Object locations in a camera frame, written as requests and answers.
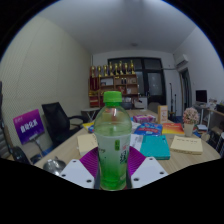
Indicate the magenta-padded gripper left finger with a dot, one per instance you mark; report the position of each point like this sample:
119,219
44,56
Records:
78,171

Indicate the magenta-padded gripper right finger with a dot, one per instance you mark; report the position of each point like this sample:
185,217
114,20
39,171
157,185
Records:
146,170

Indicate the green drink bottle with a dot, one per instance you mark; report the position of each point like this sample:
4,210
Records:
112,150

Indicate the teal book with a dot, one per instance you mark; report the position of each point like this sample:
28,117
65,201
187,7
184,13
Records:
156,147

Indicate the steel bowl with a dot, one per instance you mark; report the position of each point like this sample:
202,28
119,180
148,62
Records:
54,165

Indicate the white paper booklet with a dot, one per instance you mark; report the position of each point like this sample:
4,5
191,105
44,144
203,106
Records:
136,141

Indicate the blue packet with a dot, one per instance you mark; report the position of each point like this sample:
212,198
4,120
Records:
148,128

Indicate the red book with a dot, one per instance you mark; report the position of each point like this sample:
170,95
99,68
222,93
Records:
173,128

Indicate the pink packet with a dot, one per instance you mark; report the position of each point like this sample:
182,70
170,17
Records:
144,118

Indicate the black office chair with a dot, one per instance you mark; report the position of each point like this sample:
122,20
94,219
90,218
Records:
56,120

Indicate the orange carton box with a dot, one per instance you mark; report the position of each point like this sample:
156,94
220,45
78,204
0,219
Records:
162,114

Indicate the black suitcase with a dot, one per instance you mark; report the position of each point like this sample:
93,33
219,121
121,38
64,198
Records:
20,155

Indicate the small round side table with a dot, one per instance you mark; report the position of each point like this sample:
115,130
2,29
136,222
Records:
90,110

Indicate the purple sign board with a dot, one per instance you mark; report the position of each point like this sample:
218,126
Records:
28,126

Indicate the potted pink flowers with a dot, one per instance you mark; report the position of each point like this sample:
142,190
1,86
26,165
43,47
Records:
190,118

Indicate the black computer monitor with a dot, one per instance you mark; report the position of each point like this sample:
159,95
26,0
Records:
201,96

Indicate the wooden shelf unit with trophies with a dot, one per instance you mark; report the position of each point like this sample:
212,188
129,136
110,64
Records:
113,83

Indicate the white air conditioner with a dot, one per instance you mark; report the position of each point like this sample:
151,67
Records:
182,60

